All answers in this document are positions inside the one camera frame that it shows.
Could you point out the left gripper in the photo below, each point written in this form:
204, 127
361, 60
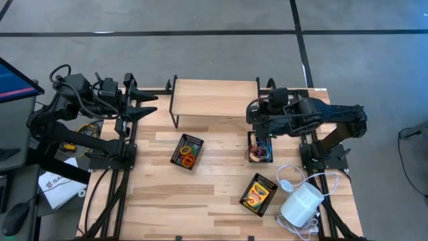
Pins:
112, 107

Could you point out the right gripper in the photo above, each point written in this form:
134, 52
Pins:
267, 118

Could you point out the wide tan rubber band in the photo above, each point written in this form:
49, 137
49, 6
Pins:
253, 140
255, 157

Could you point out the blue rubber band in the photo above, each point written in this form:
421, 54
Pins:
266, 150

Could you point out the thin red rubber band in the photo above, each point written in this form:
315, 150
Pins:
248, 154

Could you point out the black slotted plastic basket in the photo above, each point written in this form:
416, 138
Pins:
249, 160
264, 179
197, 140

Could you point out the yellow Crayola crayon box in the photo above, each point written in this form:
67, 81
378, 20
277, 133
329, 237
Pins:
257, 195

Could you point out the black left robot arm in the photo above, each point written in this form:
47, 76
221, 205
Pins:
67, 134

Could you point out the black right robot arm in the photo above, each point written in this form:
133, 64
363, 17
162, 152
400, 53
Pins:
334, 114

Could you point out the wooden shelf riser black legs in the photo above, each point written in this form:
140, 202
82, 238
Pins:
214, 98

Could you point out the white printed cardboard box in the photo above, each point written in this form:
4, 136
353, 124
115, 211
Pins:
60, 190

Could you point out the computer monitor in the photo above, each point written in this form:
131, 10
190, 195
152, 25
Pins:
16, 83

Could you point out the grey computer case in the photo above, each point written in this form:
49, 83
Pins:
16, 134

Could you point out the grey metal stand leg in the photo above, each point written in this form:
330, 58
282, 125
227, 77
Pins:
414, 131

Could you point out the black computer mouse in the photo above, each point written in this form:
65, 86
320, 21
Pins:
15, 217

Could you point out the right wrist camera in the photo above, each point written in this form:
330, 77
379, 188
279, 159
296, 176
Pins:
278, 95

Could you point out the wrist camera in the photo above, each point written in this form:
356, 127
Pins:
278, 95
108, 87

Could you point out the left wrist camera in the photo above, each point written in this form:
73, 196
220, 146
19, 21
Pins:
108, 87

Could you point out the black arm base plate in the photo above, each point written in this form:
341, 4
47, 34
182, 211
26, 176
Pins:
334, 162
100, 162

